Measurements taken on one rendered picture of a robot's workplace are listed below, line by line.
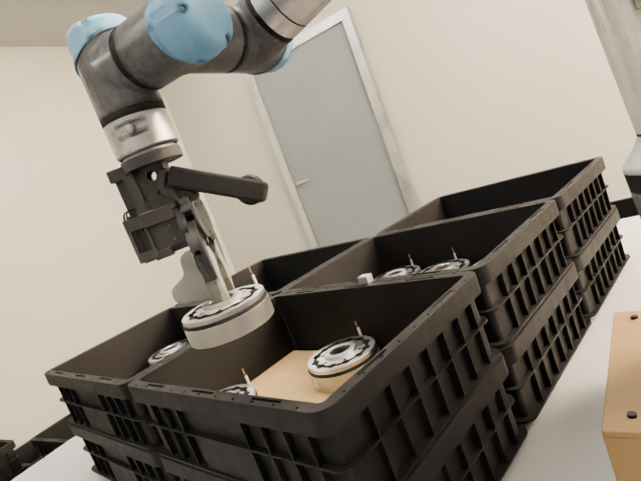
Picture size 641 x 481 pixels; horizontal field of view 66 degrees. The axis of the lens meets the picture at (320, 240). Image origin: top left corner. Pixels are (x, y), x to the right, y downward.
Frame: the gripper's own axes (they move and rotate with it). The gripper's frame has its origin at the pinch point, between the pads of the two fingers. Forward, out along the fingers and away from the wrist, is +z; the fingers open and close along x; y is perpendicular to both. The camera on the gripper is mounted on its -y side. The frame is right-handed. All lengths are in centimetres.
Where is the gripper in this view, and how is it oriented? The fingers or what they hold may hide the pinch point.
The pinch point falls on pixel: (231, 302)
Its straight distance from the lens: 62.7
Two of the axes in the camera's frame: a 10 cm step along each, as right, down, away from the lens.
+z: 3.6, 9.2, 1.4
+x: 0.6, 1.3, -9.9
